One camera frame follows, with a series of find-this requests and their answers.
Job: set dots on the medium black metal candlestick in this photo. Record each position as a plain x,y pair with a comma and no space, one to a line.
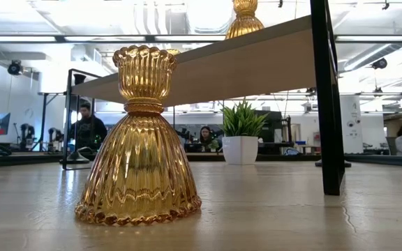
347,164

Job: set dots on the seated person at desk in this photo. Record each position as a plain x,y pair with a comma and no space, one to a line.
206,137

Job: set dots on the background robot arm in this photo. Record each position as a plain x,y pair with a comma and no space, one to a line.
27,134

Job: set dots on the amber ribbed glass candle holder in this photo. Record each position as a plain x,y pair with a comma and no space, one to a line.
244,26
173,52
140,164

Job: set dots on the black background station frame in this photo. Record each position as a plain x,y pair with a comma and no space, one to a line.
44,118

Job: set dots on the standing person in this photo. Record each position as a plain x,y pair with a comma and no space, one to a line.
89,130

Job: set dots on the black cabinet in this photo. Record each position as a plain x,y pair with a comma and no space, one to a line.
274,129

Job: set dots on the black hanging camera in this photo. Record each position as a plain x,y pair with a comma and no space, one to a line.
379,63
14,68

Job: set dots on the green plant in white pot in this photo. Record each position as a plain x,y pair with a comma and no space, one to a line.
240,148

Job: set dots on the computer monitor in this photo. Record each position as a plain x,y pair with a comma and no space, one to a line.
1,122

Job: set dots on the wooden shelf with black legs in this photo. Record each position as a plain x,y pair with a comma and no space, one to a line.
243,69

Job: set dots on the black aluminium table frame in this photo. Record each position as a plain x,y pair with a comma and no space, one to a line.
19,159

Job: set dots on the white pillar with print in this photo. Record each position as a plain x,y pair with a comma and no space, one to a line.
351,125

